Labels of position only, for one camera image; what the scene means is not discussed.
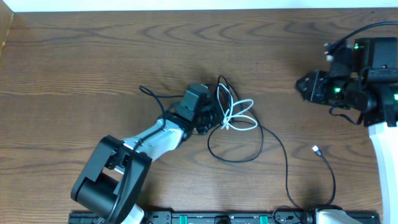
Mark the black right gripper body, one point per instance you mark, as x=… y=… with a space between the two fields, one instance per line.
x=325 y=90

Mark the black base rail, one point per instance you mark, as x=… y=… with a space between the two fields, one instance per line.
x=283 y=214

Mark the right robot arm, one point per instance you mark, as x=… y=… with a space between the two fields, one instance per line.
x=364 y=77

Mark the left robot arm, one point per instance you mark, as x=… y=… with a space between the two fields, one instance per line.
x=113 y=176

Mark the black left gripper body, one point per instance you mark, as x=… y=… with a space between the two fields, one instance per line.
x=212 y=116

